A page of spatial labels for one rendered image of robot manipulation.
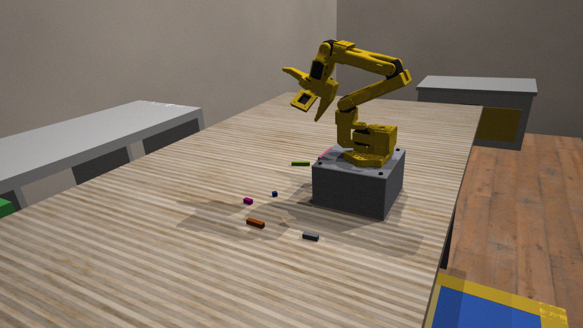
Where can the orange rectangular rod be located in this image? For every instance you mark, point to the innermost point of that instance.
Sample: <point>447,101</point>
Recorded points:
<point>255,223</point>

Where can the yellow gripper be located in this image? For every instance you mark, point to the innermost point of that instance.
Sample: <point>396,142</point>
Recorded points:
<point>304,99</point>

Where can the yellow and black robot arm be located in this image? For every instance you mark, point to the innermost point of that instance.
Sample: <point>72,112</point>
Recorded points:
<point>374,136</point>

